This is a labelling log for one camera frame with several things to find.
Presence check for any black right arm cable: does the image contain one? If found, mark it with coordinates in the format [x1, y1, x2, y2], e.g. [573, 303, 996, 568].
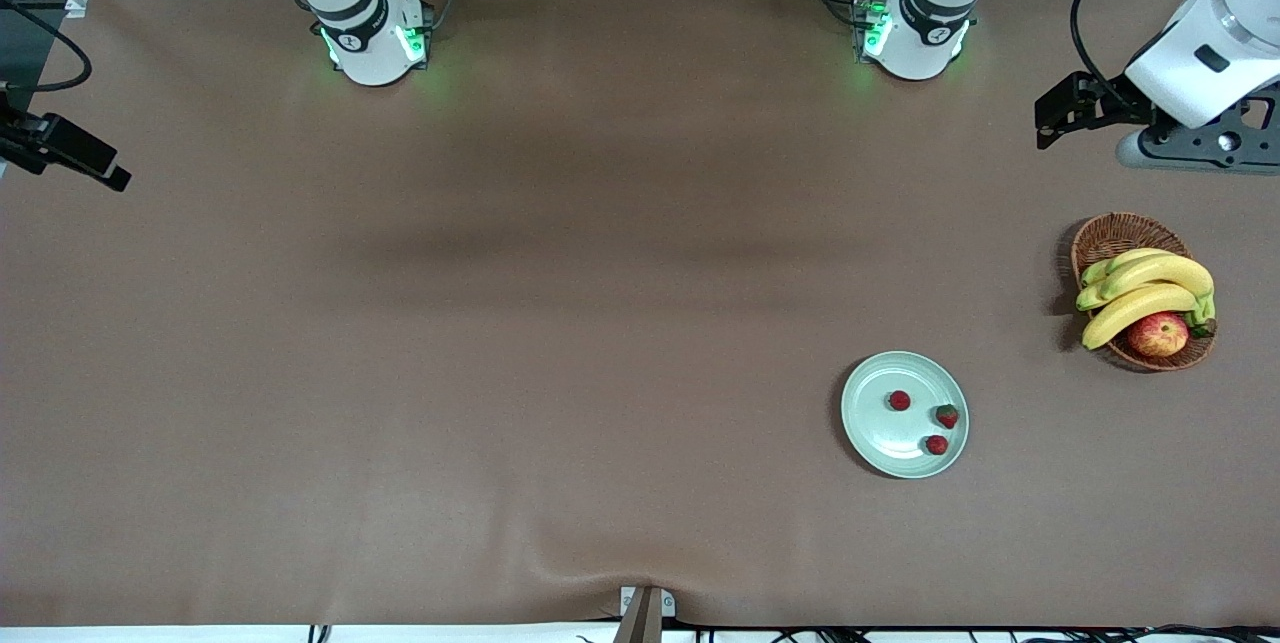
[0, 0, 93, 92]

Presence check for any pale green round plate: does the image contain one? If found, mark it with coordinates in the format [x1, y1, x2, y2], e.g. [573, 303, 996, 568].
[840, 351, 970, 480]

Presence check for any brown wicker basket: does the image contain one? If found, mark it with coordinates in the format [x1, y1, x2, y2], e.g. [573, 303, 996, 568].
[1070, 212, 1218, 372]

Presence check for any metal clamp bracket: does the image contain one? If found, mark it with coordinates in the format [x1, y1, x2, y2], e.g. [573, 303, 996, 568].
[619, 586, 677, 620]

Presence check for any red yellow apple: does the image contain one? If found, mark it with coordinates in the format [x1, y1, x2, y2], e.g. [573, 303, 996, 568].
[1126, 312, 1191, 359]

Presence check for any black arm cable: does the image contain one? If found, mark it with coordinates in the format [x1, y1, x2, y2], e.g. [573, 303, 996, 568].
[0, 0, 93, 92]
[1068, 0, 1261, 114]

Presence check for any brown metal bar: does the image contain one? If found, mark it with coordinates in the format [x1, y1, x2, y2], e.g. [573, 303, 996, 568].
[612, 587, 664, 643]

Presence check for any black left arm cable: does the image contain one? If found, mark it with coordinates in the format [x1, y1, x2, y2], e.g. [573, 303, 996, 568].
[1068, 0, 1261, 114]

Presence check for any greenish yellow banana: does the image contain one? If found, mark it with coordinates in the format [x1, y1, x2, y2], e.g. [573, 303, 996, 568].
[1080, 248, 1176, 288]

